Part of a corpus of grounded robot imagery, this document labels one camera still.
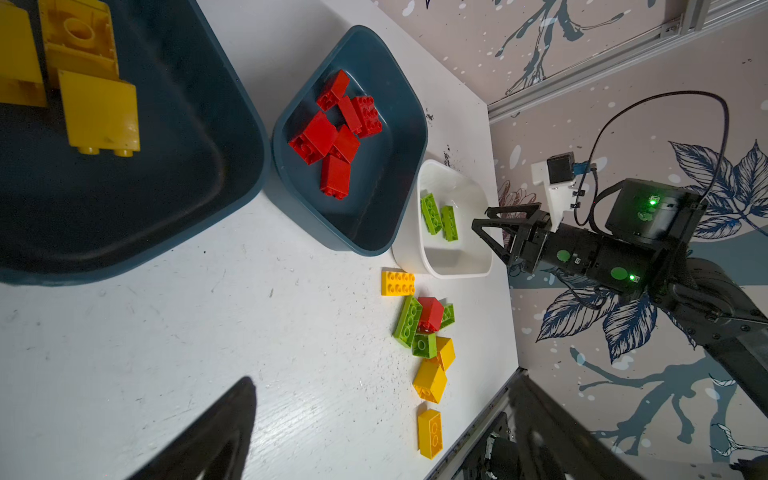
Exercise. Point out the yellow arched lego brick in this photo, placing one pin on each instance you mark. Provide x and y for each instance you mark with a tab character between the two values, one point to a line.
78	36

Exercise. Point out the small red lego brick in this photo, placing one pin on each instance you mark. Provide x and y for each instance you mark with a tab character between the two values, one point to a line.
333	91

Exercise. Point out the small green lego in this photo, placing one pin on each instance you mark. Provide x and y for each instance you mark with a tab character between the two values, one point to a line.
424	345

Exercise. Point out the yellow square lego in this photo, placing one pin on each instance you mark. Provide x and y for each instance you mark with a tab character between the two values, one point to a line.
100	114
430	381
445	352

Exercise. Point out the white plastic bin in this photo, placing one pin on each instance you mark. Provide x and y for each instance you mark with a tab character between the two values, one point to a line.
435	235

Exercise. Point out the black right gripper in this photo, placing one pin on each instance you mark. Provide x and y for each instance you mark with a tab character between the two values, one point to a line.
532	242

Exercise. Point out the middle dark teal bin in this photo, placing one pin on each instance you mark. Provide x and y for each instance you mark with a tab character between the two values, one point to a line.
384	169

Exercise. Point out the green lego brick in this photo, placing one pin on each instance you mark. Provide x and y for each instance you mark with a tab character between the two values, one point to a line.
408	321

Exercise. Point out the yellow long lego bottom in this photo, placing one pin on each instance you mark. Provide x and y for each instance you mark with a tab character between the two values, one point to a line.
430	437

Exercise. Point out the left dark teal bin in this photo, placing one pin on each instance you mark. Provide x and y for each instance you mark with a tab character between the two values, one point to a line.
75	215

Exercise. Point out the green long lego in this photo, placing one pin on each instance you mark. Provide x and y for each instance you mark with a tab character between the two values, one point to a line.
449	225
448	317
431	214

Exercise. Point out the yellow long lego top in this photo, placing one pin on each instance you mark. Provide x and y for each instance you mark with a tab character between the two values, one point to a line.
397	283

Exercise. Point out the yellow long lego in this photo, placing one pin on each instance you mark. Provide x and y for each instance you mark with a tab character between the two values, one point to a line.
397	283
430	437

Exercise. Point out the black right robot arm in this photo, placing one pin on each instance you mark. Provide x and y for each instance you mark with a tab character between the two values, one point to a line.
634	269

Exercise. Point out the dark teal bin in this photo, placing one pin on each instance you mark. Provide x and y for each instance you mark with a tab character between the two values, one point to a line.
75	215
384	169

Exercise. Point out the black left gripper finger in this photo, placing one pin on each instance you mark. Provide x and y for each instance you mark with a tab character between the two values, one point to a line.
215	445

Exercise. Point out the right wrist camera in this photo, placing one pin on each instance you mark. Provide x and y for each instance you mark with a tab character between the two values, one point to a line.
557	176

